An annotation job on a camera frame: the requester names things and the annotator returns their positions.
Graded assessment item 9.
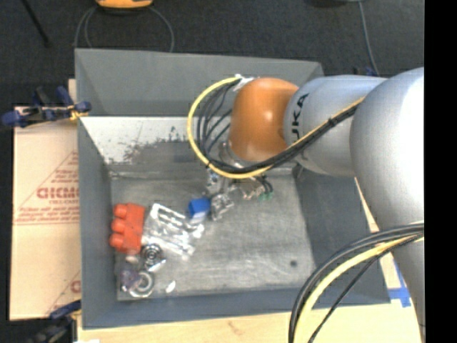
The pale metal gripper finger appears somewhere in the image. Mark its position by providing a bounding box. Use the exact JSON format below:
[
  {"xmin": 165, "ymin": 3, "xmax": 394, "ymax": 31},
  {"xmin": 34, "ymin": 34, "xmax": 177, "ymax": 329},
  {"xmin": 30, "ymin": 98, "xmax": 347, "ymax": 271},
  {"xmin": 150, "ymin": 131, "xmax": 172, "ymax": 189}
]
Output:
[
  {"xmin": 205, "ymin": 169, "xmax": 224, "ymax": 197},
  {"xmin": 209, "ymin": 194, "xmax": 235, "ymax": 223}
]

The blue small box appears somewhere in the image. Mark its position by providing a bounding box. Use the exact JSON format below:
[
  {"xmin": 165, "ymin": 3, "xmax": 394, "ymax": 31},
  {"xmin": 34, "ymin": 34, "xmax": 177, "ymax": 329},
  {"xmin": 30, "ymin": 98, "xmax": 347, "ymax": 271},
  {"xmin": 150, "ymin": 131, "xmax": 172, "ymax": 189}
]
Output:
[{"xmin": 187, "ymin": 196, "xmax": 212, "ymax": 224}]

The grey metal bin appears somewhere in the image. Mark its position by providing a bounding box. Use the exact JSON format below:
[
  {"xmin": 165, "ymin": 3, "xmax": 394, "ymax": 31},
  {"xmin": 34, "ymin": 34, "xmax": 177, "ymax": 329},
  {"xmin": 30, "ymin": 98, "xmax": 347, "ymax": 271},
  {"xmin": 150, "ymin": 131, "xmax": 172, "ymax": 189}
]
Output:
[{"xmin": 74, "ymin": 48, "xmax": 392, "ymax": 329}]

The clear plastic packet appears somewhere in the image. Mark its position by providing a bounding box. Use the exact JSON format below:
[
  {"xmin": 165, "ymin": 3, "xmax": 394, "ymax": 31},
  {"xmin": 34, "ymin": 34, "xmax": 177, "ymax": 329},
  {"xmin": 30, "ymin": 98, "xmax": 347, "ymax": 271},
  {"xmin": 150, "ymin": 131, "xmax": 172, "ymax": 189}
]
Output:
[{"xmin": 141, "ymin": 202, "xmax": 206, "ymax": 262}]

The orange-red knobbed toy block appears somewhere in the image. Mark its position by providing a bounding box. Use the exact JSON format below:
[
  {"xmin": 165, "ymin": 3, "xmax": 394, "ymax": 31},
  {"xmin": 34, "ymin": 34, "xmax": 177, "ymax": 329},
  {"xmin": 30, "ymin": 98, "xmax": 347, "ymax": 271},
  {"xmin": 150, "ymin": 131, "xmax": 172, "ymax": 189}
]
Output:
[{"xmin": 108, "ymin": 202, "xmax": 147, "ymax": 255}]

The purple clear plastic piece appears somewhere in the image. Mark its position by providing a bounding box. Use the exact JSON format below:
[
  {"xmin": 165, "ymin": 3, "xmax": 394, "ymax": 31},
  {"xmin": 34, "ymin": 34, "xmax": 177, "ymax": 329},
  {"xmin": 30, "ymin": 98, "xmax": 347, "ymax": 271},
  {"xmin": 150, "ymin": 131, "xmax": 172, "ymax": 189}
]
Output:
[{"xmin": 119, "ymin": 269, "xmax": 141, "ymax": 289}]

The brown cardboard board red print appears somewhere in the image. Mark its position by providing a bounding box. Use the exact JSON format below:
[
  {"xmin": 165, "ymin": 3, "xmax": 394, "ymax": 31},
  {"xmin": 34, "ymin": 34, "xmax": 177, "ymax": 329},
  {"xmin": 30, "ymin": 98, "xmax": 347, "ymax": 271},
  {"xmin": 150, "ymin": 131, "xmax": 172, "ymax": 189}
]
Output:
[{"xmin": 8, "ymin": 78, "xmax": 83, "ymax": 322}]

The shiny metal spiral ring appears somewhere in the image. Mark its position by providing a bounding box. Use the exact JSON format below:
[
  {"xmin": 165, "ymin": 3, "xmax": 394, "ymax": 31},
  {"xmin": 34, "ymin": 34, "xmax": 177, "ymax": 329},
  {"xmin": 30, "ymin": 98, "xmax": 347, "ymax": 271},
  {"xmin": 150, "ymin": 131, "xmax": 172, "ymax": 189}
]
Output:
[{"xmin": 140, "ymin": 244, "xmax": 167, "ymax": 272}]

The silver metal ring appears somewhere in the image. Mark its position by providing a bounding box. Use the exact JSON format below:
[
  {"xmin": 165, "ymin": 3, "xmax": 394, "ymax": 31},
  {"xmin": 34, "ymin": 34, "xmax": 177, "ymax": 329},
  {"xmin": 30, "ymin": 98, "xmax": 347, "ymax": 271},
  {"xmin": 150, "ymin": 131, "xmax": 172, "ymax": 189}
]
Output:
[{"xmin": 127, "ymin": 270, "xmax": 156, "ymax": 299}]

